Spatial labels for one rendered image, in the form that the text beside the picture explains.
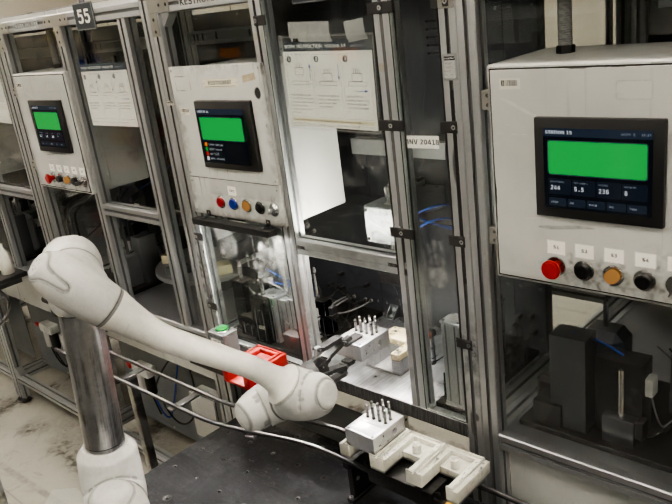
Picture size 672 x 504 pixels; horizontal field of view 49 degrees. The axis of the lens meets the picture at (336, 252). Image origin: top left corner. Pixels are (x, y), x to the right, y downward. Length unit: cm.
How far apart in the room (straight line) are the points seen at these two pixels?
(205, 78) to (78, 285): 82
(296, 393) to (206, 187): 87
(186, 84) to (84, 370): 90
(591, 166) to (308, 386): 76
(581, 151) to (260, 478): 132
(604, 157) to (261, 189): 103
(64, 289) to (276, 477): 92
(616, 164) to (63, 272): 112
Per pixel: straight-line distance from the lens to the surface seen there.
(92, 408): 192
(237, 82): 208
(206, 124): 219
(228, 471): 230
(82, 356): 186
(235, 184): 220
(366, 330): 208
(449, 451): 190
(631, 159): 143
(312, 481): 219
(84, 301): 163
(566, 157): 148
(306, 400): 167
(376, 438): 189
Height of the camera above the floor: 198
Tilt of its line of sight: 19 degrees down
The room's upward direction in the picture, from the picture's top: 7 degrees counter-clockwise
